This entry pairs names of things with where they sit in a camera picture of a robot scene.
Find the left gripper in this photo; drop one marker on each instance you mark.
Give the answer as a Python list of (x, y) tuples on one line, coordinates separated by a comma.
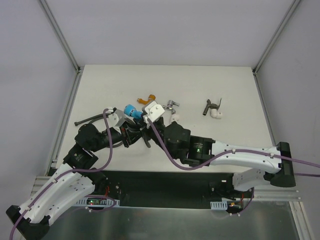
[(125, 137)]

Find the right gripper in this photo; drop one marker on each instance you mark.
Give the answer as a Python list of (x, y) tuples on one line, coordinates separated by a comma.
[(152, 131)]

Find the blue plastic faucet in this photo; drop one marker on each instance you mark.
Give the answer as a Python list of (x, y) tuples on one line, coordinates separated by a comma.
[(131, 111)]

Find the chrome lever faucet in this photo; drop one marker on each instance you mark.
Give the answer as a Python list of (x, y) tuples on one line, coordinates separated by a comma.
[(170, 106)]

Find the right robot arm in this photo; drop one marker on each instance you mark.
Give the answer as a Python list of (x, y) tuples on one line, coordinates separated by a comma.
[(187, 152)]

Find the white elbow fitting centre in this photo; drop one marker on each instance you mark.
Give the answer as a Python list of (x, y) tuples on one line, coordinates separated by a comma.
[(174, 118)]

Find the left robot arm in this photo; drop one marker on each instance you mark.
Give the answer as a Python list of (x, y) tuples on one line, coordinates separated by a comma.
[(33, 218)]

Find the white elbow fitting right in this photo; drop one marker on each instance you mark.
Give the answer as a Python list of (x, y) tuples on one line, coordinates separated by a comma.
[(214, 113)]

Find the orange plastic faucet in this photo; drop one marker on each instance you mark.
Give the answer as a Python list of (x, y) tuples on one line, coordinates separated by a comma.
[(150, 98)]

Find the dark metal lever faucet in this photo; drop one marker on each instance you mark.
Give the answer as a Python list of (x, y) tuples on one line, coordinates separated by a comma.
[(210, 105)]

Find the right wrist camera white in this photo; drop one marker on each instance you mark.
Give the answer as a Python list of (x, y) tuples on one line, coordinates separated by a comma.
[(152, 111)]

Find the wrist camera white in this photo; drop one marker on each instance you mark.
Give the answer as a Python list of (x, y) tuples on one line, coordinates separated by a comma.
[(117, 119), (152, 111)]

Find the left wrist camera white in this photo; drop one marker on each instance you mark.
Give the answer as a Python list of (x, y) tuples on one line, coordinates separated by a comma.
[(117, 119)]

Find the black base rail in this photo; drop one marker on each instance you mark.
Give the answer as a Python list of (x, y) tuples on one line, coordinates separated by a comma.
[(182, 190)]

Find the left aluminium frame post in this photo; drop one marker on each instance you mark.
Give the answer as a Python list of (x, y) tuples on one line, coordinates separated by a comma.
[(59, 34)]

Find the aluminium frame post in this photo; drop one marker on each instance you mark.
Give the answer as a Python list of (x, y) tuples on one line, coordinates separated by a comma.
[(59, 34), (276, 35)]

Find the right aluminium frame post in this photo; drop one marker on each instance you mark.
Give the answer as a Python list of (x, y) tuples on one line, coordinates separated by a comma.
[(276, 35)]

